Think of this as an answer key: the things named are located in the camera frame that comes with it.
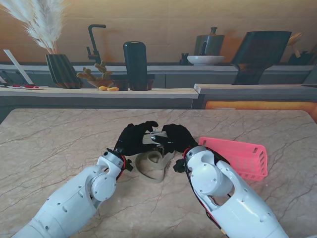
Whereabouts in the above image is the white ceramic bowl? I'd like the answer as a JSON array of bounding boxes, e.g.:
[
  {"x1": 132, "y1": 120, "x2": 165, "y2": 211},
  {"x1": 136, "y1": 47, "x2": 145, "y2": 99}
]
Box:
[{"x1": 187, "y1": 55, "x2": 225, "y2": 66}]

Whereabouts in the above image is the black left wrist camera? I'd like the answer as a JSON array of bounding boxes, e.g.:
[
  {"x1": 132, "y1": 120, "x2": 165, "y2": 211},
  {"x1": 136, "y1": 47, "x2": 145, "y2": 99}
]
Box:
[{"x1": 123, "y1": 158, "x2": 134, "y2": 172}]

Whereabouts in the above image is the white leaning board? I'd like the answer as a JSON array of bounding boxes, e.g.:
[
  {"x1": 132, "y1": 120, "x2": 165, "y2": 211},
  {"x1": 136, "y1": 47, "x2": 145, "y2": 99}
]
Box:
[{"x1": 3, "y1": 49, "x2": 34, "y2": 85}]

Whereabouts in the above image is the dark utensil holder with spoons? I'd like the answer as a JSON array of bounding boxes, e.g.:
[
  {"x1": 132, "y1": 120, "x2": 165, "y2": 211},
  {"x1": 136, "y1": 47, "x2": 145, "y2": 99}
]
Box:
[{"x1": 287, "y1": 32, "x2": 314, "y2": 65}]

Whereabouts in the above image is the dark range hood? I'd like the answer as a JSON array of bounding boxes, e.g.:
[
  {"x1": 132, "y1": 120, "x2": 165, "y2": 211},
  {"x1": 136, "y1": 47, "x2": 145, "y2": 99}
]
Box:
[{"x1": 231, "y1": 31, "x2": 292, "y2": 85}]

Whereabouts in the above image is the plate with red food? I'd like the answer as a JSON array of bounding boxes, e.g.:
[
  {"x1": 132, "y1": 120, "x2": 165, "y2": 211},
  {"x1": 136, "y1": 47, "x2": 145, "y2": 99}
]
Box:
[{"x1": 7, "y1": 84, "x2": 45, "y2": 90}]

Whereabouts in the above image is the black kitchen faucet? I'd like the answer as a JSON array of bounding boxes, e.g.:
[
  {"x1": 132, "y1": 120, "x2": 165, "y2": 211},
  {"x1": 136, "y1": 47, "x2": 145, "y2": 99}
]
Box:
[{"x1": 86, "y1": 24, "x2": 106, "y2": 65}]

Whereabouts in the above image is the red black left arm cable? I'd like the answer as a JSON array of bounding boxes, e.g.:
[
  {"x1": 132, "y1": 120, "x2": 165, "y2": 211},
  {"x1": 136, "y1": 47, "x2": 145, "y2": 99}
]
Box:
[{"x1": 115, "y1": 153, "x2": 128, "y2": 181}]

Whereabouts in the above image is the grey pot with lid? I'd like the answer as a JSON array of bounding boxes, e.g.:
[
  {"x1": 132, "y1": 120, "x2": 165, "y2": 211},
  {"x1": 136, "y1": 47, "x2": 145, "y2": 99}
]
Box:
[{"x1": 194, "y1": 26, "x2": 225, "y2": 56}]

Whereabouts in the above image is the red black arm cable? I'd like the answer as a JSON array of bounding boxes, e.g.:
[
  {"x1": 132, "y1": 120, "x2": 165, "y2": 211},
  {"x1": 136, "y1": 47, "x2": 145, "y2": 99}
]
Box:
[
  {"x1": 115, "y1": 153, "x2": 128, "y2": 181},
  {"x1": 183, "y1": 151, "x2": 226, "y2": 234}
]

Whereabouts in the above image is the white pampas grass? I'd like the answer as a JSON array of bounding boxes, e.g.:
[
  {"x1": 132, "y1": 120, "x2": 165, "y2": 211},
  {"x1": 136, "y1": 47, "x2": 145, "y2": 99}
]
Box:
[{"x1": 0, "y1": 0, "x2": 65, "y2": 55}]

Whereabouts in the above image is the dark ribbed vase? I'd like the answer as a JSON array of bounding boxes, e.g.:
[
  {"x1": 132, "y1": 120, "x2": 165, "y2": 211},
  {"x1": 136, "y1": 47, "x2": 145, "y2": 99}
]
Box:
[{"x1": 45, "y1": 54, "x2": 84, "y2": 89}]

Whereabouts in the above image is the beige woven belt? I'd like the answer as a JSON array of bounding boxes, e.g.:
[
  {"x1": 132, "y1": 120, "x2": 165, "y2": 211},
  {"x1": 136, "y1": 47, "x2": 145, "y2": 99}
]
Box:
[{"x1": 135, "y1": 130, "x2": 177, "y2": 184}]

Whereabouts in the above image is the grey stone counter top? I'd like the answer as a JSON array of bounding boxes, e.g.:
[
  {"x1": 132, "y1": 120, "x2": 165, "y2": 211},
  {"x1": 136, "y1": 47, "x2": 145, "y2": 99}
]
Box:
[{"x1": 194, "y1": 83, "x2": 317, "y2": 95}]

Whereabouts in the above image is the pink plastic mesh basket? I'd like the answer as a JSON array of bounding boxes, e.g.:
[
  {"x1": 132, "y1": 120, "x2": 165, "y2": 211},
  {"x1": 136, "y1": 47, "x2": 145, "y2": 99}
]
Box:
[{"x1": 199, "y1": 136, "x2": 268, "y2": 181}]

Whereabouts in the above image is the red black right arm cable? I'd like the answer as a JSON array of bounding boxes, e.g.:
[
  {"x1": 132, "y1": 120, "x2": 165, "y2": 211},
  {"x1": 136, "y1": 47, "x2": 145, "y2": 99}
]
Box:
[{"x1": 183, "y1": 151, "x2": 226, "y2": 234}]

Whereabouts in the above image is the light wood counter top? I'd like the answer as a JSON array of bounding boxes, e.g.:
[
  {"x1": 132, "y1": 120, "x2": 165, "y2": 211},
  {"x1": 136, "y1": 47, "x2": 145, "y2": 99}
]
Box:
[{"x1": 0, "y1": 86, "x2": 200, "y2": 100}]

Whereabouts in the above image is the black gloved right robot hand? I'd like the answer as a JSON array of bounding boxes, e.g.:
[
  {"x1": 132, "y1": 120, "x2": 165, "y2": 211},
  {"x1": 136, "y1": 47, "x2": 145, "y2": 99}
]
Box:
[{"x1": 151, "y1": 123, "x2": 199, "y2": 156}]

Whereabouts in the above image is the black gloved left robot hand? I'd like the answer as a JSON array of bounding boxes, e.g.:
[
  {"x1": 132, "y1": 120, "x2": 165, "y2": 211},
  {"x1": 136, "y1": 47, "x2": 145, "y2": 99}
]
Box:
[{"x1": 113, "y1": 120, "x2": 159, "y2": 156}]

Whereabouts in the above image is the tall dark cylindrical canister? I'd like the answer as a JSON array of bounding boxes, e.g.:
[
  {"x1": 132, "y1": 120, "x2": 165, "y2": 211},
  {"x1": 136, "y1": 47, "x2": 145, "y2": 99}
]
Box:
[{"x1": 123, "y1": 41, "x2": 149, "y2": 91}]

